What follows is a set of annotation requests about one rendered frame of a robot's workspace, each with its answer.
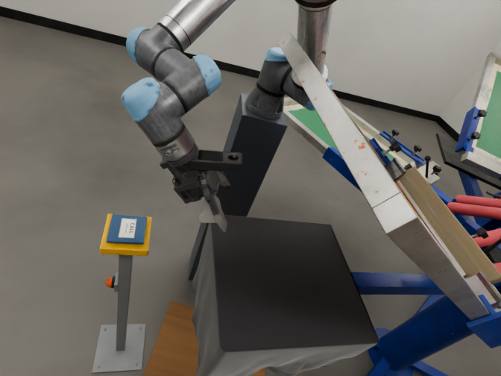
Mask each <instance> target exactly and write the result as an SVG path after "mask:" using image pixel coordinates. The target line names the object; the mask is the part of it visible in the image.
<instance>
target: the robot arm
mask: <svg viewBox="0 0 501 376"><path fill-rule="evenodd" d="M234 1H235V0H180V1H179V2H178V3H177V4H176V5H175V6H174V7H173V8H172V9H171V10H170V11H169V12H168V13H167V14H166V15H165V16H164V17H163V18H162V19H161V20H160V21H159V22H158V23H157V24H156V25H155V26H154V27H153V28H152V29H149V28H145V27H140V28H135V29H133V30H132V31H131V32H130V33H129V35H128V37H127V41H126V49H127V52H128V54H129V56H130V57H131V58H132V59H133V60H134V61H135V62H136V63H137V64H138V65H139V66H140V67H141V68H142V69H144V70H146V71H147V72H148V73H150V74H151V75H152V76H154V77H155V78H156V79H157V80H158V81H159V83H158V82H156V81H155V80H154V79H153V78H143V79H142V80H140V81H138V82H136V83H135V84H133V85H131V86H130V87H128V88H127V89H126V90H125V91H124V92H123V94H122V104H123V105H124V106H125V108H126V110H127V111H128V113H129V114H130V115H131V117H132V120H133V121H134V122H136V123H137V125H138V126H139V127H140V128H141V130H142V131H143V132H144V134H145V135H146V137H147V138H149V140H150V141H151V143H152V144H153V145H154V147H155V148H156V149H157V150H158V152H159V153H160V154H161V155H162V157H163V161H161V163H160V166H161V167H162V168H163V169H166V168H168V170H169V171H170V172H171V173H172V174H173V176H174V178H173V180H174V182H173V180H172V183H173V184H174V191H175V192H176V193H177V194H178V195H179V196H180V198H181V199H182V200H183V201H184V203H185V204H187V203H190V202H195V201H199V200H201V197H204V198H203V199H202V202H201V203H202V205H203V210H202V211H201V212H200V214H199V215H198V220H199V222H201V223H217V224H218V226H219V227H220V229H222V231H223V232H226V231H227V220H226V219H225V217H224V213H223V211H222V209H221V203H220V201H219V199H218V197H216V196H215V194H214V192H216V191H217V186H218V184H220V185H222V186H224V188H226V189H229V188H230V183H229V182H228V180H227V179H226V177H225V176H224V174H223V172H241V171H242V154H241V153H237V152H228V151H210V150H200V149H198V147H197V145H196V144H195V140H194V139H193V137H192V135H191V134H190V133H189V131H188V129H187V128H186V126H185V125H184V124H183V122H182V120H181V119H180V117H182V116H183V115H184V114H186V113H187V112H189V111H190V110H191V109H192V108H193V107H195V106H196V105H197V104H199V103H200V102H201V101H203V100H204V99H205V98H206V97H209V96H210V94H211V93H212V92H213V91H214V90H216V89H217V88H218V87H219V86H220V85H221V73H220V70H219V68H218V66H217V65H216V63H215V62H214V60H213V59H212V58H211V57H209V56H208V55H206V54H198V55H197V56H194V57H192V59H189V58H188V57H187V56H186V55H184V54H183V52H184V51H185V50H186V49H187V48H188V47H189V46H190V45H191V44H193V42H194V41H196V39H197V38H199V36H200V35H202V33H203V32H205V30H206V29H208V27H209V26H211V24H212V23H214V21H215V20H217V18H218V17H219V16H220V15H221V14H222V13H223V12H224V11H225V10H226V9H227V8H228V7H229V6H230V5H231V4H232V3H234ZM337 1H338V0H295V2H296V3H297V4H298V17H297V42H298V43H299V44H300V46H301V48H302V49H303V50H304V51H305V52H306V54H307V56H308V57H309V59H310V60H311V61H312V62H313V64H314V65H315V67H316V68H317V70H318V71H319V72H320V73H321V75H322V77H323V78H324V80H325V81H326V82H327V83H328V85H329V86H330V88H331V89H333V82H332V81H331V80H329V79H327V76H328V70H327V67H326V65H325V58H326V53H327V43H328V38H329V32H330V23H331V17H332V11H333V4H334V3H335V2H337ZM285 95H287V96H288V97H290V98H292V99H293V100H295V101H296V102H297V103H298V104H300V105H302V106H303V107H305V108H306V109H308V110H315V108H314V106H313V104H312V102H311V101H310V99H309V97H308V95H307V94H306V92H305V90H304V88H303V87H302V85H301V83H300V82H299V80H298V78H297V76H296V74H295V73H294V70H293V69H292V67H291V65H290V64H289V62H288V60H287V58H286V56H285V55H284V53H283V51H282V49H281V48H277V47H275V48H270V49H269V50H268V52H267V54H266V56H265V59H264V63H263V65H262V69H261V72H260V74H259V78H258V81H257V83H256V86H255V87H254V88H253V90H252V91H251V92H250V94H249V95H248V97H247V99H246V102H245V105H246V107H247V109H249V111H250V112H252V113H253V114H255V115H257V116H259V117H262V118H264V119H279V118H280V117H281V116H282V113H283V106H284V97H285Z"/></svg>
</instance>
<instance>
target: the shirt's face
mask: <svg viewBox="0 0 501 376"><path fill-rule="evenodd" d="M224 217H225V219H226V220H227V231H226V232H223V231H222V229H220V227H219V226H218V224H217V223H213V226H214V236H215V254H216V264H217V274H218V293H219V303H220V312H221V331H222V341H223V345H224V347H225V348H251V347H265V346H279V345H305V344H319V343H334V342H360V341H374V340H378V341H379V339H378V336H377V334H376V331H375V330H374V326H373V325H372V322H371V319H370V317H369V315H368V312H367V310H366V308H365V305H364V303H363V301H362V298H361V295H360V294H359V291H358V289H357V286H356V284H355V281H354V279H353V276H352V275H351V272H350V270H349V267H348V265H347V262H346V260H345V258H344V255H343V253H342V251H341V248H340V246H339V244H338V241H337V239H336V237H335V234H334V232H333V229H332V226H331V225H322V224H314V223H305V222H288V221H280V220H270V219H254V218H245V217H236V216H224Z"/></svg>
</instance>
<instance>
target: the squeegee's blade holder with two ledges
mask: <svg viewBox="0 0 501 376"><path fill-rule="evenodd" d="M397 184H398V186H399V187H400V188H401V190H402V191H403V193H404V194H405V196H406V197H407V199H408V200H409V201H410V203H411V204H412V206H413V207H414V209H415V210H416V211H417V213H418V214H419V216H420V217H421V218H422V220H423V221H424V223H425V224H426V226H427V227H428V229H429V230H430V231H431V233H432V235H433V236H434V238H436V240H437V241H438V243H439V245H440V246H441V247H442V248H443V250H444V251H445V253H446V254H447V256H448V257H449V258H450V259H451V260H452V262H453V263H454V265H455V266H456V268H457V269H458V270H459V271H460V273H461V274H462V276H463V277H464V278H465V277H467V275H466V274H465V273H464V271H463V269H462V268H461V267H460V265H459V264H458V263H457V261H456V259H455V258H454V257H453V255H452V254H451V253H450V251H449V250H448V248H447V247H446V246H445V244H444V243H443V241H442V240H441V238H440V237H439V235H437V233H436V232H435V230H434V229H433V227H432V226H431V224H430V223H429V222H428V220H427V219H426V217H425V216H424V215H423V213H422V212H421V211H420V209H419V207H418V206H417V205H416V203H415V202H414V201H413V199H412V197H411V196H410V195H409V194H408V192H407V191H406V189H405V188H404V186H403V185H402V184H401V183H400V181H397Z"/></svg>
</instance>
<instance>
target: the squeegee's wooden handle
mask: <svg viewBox="0 0 501 376"><path fill-rule="evenodd" d="M395 181H396V182H397V181H400V183H401V184H402V185H403V186H404V188H405V189H406V191H407V192H408V194H409V195H410V196H411V197H412V199H413V201H414V202H415V203H416V205H417V206H418V207H419V209H420V211H421V212H422V213H423V215H424V216H425V217H426V219H427V220H428V222H429V223H430V224H431V226H432V227H433V229H434V230H435V232H436V233H437V235H439V237H440V238H441V240H442V241H443V243H444V244H445V246H446V247H447V248H448V250H449V251H450V253H451V254H452V255H453V257H454V258H455V259H456V261H457V263H458V264H459V265H460V267H461V268H462V269H463V271H464V273H465V274H466V275H467V277H465V278H464V279H466V278H469V277H472V276H474V275H476V274H478V273H479V272H483V273H484V275H485V276H486V278H487V279H488V280H489V281H490V282H491V284H492V285H493V284H496V283H499V282H500V281H501V274H500V272H499V271H498V270H497V268H496V267H495V266H494V264H493V263H492V262H491V261H490V260H489V259H488V257H487V256H486V255H485V253H484V252H483V251H482V249H481V248H480V247H479V246H478V245H477V244H476V242H475V241H474V240H473V238H472V237H471V236H470V234H469V233H468V232H467V231H466V230H465V229H464V227H463V226H462V225H461V223H460V222H459V221H458V219H457V218H456V217H455V216H454V215H453V213H452V212H451V211H450V209H449V208H448V207H447V206H446V204H445V203H444V202H443V201H442V200H441V198H440V197H439V196H438V194H437V193H436V192H435V191H434V189H433V188H432V187H431V186H430V185H429V183H428V182H427V181H426V180H425V178H424V177H423V176H422V174H421V173H419V171H418V170H417V169H416V167H412V168H410V169H408V170H406V173H405V175H403V176H402V177H400V178H398V179H397V180H395Z"/></svg>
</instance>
